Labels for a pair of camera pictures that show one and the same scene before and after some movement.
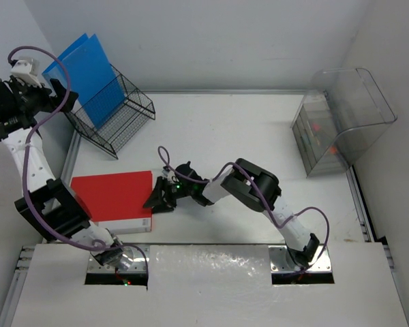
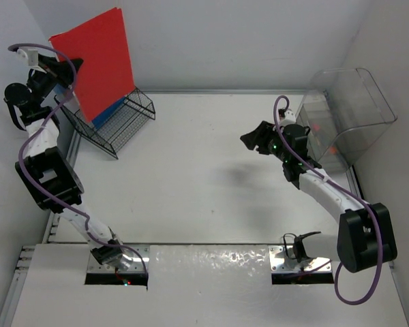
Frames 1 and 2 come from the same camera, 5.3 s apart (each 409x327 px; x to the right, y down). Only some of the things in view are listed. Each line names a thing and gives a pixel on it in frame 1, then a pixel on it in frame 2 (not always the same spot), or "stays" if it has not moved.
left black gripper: [44, 92] -> [57, 71]
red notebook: [114, 195] -> [105, 75]
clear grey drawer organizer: [339, 120] stays
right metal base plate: [281, 261] stays
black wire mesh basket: [114, 114] stays
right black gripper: [157, 197] -> [260, 135]
